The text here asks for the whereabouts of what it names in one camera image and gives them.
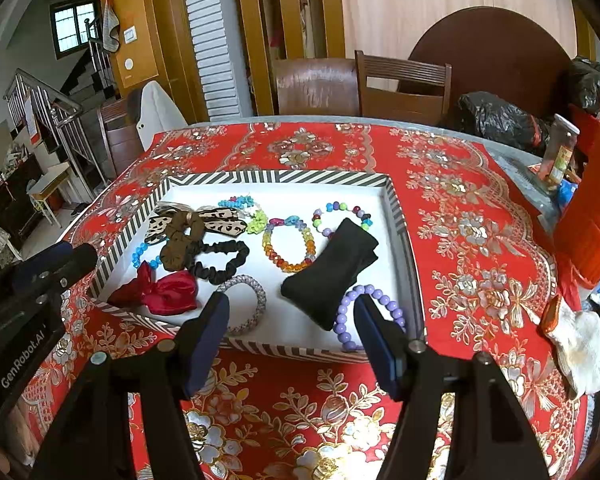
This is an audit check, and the leopard print bow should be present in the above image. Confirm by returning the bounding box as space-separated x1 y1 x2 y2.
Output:
145 204 248 247

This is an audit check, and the red plastic stool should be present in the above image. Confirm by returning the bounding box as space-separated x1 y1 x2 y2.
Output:
552 80 600 291

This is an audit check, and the clear plastic bottle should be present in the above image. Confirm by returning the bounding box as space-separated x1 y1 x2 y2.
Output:
542 114 581 186

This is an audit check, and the silver rhinestone bracelet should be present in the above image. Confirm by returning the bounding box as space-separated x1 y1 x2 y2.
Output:
215 274 267 337

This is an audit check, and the brown scrunchie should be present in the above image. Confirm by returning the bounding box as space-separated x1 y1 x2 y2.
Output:
159 210 206 267

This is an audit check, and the black plastic bag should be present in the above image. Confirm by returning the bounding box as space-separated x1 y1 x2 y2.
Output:
567 57 600 113
455 91 556 153

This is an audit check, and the black scrunchie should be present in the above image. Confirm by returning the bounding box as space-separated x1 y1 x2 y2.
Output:
187 239 251 285

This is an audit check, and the metal staircase railing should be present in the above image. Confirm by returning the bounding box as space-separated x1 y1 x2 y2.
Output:
4 70 108 191

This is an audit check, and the black velvet headband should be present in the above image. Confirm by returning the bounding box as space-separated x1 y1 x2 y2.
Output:
280 217 380 332

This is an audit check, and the white slatted panel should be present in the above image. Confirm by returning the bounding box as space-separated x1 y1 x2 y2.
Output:
180 0 244 122

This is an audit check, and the red satin bow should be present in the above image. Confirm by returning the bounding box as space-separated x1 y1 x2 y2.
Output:
107 260 200 317

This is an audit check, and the white hanging bag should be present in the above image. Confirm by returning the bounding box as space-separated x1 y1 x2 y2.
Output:
102 0 122 53

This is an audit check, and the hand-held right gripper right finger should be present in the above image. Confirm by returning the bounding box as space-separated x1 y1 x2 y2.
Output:
352 294 553 480

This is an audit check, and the dark wooden cabinet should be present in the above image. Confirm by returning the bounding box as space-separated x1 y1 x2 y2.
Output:
0 152 43 238

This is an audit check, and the rainbow crystal bracelet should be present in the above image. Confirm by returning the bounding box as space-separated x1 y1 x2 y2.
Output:
261 215 317 275

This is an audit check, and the white garment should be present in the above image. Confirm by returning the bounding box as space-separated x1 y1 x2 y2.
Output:
134 81 188 151

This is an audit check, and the grey plastic sheet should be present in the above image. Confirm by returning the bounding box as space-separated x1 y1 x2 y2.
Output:
495 152 561 222

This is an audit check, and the teal and green bracelet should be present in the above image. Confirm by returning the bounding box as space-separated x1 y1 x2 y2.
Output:
217 199 270 235

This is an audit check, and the blue bead bracelet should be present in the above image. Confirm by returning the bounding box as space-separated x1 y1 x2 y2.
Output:
131 241 165 271

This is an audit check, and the small white table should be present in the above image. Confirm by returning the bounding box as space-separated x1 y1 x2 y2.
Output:
27 162 76 227

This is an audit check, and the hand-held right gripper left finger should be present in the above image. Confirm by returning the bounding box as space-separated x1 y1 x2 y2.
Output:
30 291 231 480

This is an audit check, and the multicolour round bead bracelet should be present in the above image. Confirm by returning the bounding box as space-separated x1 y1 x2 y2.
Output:
311 201 373 237

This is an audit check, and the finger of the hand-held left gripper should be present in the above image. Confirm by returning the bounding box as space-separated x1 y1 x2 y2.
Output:
11 241 75 294
22 244 100 312

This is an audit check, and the red floral tablecloth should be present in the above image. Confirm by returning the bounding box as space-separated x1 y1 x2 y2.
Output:
17 120 593 480

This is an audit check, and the orange packet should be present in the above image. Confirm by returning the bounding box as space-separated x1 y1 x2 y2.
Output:
540 294 564 336

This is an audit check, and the slatted wooden chair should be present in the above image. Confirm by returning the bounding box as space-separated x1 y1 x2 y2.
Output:
355 50 453 126

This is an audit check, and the striped jewelry box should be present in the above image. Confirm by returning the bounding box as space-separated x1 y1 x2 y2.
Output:
82 170 426 365

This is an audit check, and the window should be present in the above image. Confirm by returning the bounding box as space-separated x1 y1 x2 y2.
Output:
50 1 101 58

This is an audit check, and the white rag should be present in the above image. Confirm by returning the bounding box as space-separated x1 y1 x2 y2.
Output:
550 307 600 401

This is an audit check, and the dark brown chair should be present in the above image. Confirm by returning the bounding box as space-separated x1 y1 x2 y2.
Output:
97 97 146 176

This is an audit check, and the brown solid-back chair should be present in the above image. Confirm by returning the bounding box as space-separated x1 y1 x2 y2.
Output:
272 57 361 117

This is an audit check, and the blue plastic packet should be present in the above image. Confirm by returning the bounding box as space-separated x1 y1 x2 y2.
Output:
555 180 579 214

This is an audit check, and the purple bead bracelet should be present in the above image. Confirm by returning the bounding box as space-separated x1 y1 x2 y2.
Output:
331 284 408 353

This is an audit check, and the round wooden tabletop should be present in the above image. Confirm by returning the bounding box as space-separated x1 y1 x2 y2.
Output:
407 6 578 126

